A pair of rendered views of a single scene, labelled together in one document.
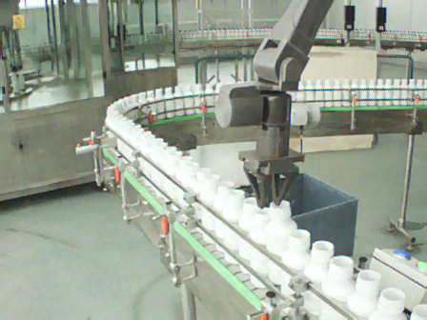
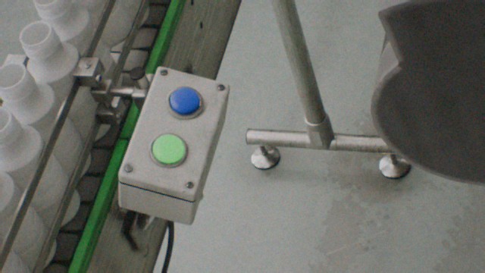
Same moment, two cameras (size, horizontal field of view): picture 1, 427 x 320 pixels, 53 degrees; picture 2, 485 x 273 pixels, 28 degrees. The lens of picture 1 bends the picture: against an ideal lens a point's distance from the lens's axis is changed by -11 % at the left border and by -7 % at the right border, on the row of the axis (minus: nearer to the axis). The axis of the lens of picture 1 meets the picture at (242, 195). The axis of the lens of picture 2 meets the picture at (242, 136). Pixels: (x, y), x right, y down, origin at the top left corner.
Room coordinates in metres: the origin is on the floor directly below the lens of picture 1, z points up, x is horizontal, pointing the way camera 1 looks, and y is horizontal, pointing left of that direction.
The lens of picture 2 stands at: (0.42, -0.91, 1.85)
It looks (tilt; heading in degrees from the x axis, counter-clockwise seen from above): 50 degrees down; 60
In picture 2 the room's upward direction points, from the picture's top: 21 degrees counter-clockwise
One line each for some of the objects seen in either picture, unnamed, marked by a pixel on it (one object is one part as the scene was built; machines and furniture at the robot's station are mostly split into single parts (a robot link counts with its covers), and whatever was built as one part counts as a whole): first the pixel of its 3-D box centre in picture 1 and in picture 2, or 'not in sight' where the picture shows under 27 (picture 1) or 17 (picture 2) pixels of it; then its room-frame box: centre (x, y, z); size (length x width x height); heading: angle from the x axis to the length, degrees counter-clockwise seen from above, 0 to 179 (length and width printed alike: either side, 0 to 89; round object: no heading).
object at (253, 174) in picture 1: (268, 182); not in sight; (0.76, -0.05, 1.25); 0.07 x 0.07 x 0.09; 29
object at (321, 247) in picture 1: (319, 286); (64, 82); (0.68, -0.13, 1.08); 0.06 x 0.06 x 0.17
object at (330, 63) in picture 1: (323, 96); not in sight; (5.38, -0.98, 0.59); 1.10 x 0.62 x 1.18; 101
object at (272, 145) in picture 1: (273, 143); not in sight; (0.77, -0.05, 1.32); 0.10 x 0.07 x 0.07; 119
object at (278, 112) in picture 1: (272, 109); not in sight; (0.77, -0.05, 1.38); 0.07 x 0.06 x 0.07; 118
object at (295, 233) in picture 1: (297, 273); (76, 43); (0.73, -0.10, 1.08); 0.06 x 0.06 x 0.17
